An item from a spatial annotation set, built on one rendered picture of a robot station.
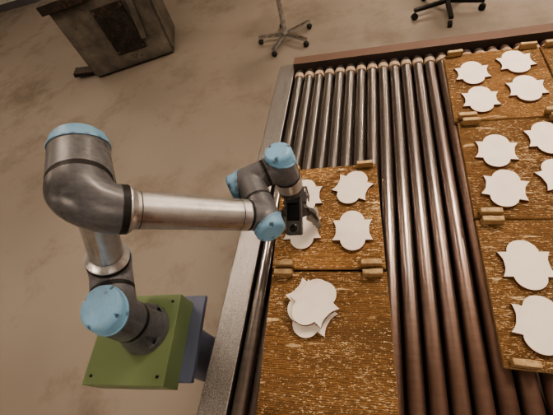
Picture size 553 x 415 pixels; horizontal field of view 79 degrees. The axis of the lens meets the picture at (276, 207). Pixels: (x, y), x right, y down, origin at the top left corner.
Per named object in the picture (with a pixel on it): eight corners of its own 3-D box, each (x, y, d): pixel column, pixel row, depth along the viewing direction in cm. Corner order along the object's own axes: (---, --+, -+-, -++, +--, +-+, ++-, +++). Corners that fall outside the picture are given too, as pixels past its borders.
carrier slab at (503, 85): (453, 124, 125) (456, 115, 121) (443, 59, 147) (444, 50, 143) (566, 118, 115) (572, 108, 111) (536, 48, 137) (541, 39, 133)
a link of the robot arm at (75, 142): (93, 309, 95) (32, 165, 56) (91, 265, 104) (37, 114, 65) (137, 299, 100) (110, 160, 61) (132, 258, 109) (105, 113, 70)
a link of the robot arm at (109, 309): (109, 350, 91) (75, 339, 80) (107, 305, 99) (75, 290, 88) (150, 331, 92) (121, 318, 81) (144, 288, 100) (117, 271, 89)
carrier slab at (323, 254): (273, 270, 109) (271, 268, 107) (283, 173, 131) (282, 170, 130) (385, 269, 100) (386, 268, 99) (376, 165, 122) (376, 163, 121)
